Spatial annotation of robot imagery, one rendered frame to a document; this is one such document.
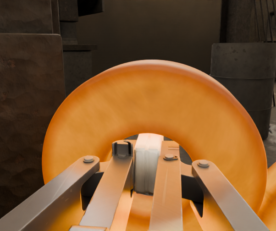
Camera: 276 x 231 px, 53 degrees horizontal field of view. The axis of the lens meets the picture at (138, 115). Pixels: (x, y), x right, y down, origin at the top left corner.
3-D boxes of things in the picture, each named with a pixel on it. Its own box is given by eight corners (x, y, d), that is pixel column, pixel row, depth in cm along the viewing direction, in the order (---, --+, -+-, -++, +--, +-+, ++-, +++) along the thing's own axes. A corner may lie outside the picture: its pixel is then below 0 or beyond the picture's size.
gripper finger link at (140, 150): (146, 195, 17) (134, 194, 17) (154, 148, 23) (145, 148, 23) (146, 149, 16) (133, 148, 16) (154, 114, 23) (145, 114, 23)
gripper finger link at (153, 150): (146, 149, 16) (159, 150, 16) (154, 114, 23) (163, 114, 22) (146, 195, 17) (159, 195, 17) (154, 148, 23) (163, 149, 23)
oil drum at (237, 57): (194, 129, 292) (198, 41, 270) (235, 122, 319) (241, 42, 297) (237, 147, 241) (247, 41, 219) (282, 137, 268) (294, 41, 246)
